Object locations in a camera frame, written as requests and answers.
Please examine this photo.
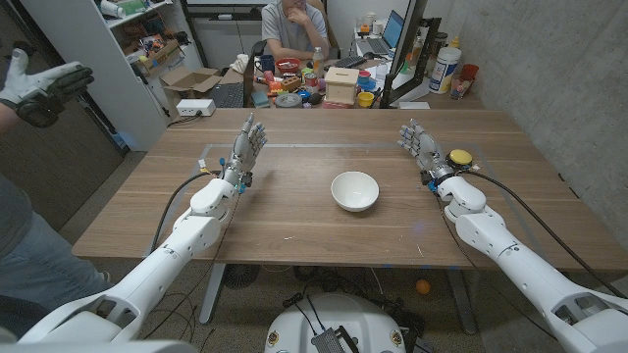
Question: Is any white and black gloved hand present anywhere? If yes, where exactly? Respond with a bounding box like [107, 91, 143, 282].
[0, 47, 95, 128]

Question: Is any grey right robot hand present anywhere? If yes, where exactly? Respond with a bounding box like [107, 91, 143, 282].
[397, 119, 455, 185]

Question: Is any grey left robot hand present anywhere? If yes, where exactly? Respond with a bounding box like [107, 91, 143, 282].
[220, 113, 269, 190]

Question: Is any yellow button with black base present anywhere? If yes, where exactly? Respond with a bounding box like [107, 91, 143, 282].
[445, 148, 475, 173]

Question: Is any standing person's bare forearm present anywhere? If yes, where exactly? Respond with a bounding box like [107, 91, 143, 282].
[0, 102, 21, 136]

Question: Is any white ceramic bowl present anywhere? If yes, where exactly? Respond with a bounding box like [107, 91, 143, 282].
[330, 171, 381, 213]

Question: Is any red bowl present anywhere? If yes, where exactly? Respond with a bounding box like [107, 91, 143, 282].
[274, 57, 302, 75]

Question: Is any white shelf unit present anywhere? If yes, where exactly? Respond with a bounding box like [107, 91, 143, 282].
[19, 0, 205, 152]

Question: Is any black laptop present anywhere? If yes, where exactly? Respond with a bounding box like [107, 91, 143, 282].
[209, 48, 257, 109]

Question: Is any white power box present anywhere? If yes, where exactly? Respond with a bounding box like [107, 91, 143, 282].
[175, 98, 217, 118]

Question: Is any clear glass with small items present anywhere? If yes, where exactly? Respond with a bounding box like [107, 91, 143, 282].
[449, 73, 474, 101]

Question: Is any white canister with blue label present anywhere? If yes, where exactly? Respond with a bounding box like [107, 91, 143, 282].
[429, 46, 462, 94]

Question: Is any open empty cardboard box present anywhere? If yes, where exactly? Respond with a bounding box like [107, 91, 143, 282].
[159, 66, 225, 107]

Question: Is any dark blue mug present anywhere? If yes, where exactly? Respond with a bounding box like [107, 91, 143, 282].
[254, 53, 276, 74]

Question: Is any light wooden box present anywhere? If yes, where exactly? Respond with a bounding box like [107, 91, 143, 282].
[324, 67, 360, 106]

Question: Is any white roll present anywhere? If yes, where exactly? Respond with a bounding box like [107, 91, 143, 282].
[100, 0, 127, 20]

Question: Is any large flat monitor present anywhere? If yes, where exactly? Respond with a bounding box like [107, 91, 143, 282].
[380, 0, 429, 109]

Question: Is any black keyboard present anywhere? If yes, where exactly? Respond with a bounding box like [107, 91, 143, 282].
[334, 55, 368, 70]

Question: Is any black round floor fan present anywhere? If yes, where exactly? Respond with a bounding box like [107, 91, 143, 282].
[223, 263, 261, 290]

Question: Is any silver laptop with blue screen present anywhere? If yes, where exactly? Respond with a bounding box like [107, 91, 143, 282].
[356, 9, 406, 56]

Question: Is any cardboard box filled with items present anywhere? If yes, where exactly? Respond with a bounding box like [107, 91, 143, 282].
[134, 38, 183, 75]

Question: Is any seated person in grey shirt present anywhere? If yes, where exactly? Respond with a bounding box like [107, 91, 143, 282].
[260, 0, 331, 63]

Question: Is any grey table leg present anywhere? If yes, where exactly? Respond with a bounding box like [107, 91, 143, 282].
[198, 263, 227, 325]
[445, 268, 478, 335]

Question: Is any standing person in blue jeans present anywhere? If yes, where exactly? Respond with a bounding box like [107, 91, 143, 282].
[0, 174, 113, 339]

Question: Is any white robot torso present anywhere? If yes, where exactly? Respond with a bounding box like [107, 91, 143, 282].
[264, 292, 407, 353]

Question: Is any black grey torso module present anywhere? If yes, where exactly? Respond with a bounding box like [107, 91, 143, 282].
[310, 326, 359, 353]

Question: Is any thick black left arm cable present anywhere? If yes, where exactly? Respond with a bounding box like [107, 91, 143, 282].
[149, 170, 225, 254]

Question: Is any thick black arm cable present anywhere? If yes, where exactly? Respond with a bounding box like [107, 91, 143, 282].
[149, 170, 225, 254]
[460, 168, 628, 300]

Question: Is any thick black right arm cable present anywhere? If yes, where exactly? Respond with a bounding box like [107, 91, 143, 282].
[460, 168, 628, 300]

